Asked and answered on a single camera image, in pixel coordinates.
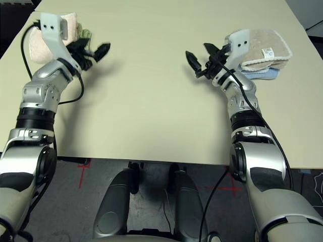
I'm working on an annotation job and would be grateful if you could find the thin floor cable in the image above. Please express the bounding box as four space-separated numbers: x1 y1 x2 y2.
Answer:
161 189 175 233

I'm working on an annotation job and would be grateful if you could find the beige folded towel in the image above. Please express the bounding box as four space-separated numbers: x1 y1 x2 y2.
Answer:
224 28 293 72

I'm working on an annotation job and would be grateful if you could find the black foam floor mat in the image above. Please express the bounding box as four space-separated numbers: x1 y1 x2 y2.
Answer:
0 0 42 60

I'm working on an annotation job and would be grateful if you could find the black tripod stand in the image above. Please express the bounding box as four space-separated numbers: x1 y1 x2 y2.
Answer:
305 19 323 31

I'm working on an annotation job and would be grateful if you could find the light blue folded towel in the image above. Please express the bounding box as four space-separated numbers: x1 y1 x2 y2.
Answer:
239 68 280 81

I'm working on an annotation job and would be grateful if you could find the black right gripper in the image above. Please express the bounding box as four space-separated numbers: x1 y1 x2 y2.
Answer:
185 42 232 79

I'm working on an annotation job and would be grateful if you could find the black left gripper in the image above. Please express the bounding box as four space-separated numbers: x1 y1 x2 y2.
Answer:
67 34 112 71

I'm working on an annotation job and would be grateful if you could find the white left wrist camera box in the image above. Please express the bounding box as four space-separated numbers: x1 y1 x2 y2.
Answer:
39 12 81 74

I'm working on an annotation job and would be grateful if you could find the green folded towel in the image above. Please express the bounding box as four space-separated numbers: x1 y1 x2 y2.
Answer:
76 22 93 42

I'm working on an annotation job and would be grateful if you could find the pink towel with white trim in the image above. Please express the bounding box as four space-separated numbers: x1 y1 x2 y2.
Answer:
27 11 79 64

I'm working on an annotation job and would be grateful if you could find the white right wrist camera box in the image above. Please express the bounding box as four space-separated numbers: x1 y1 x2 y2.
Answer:
224 29 252 73

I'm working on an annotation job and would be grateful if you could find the grey bystander sneaker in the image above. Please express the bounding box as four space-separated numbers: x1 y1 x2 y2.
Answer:
207 231 223 242

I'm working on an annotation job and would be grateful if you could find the dark cabinet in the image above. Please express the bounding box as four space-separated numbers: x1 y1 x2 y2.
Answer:
309 34 323 60

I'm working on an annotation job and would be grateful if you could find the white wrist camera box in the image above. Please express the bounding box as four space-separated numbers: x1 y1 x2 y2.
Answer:
224 29 252 73
39 12 81 74

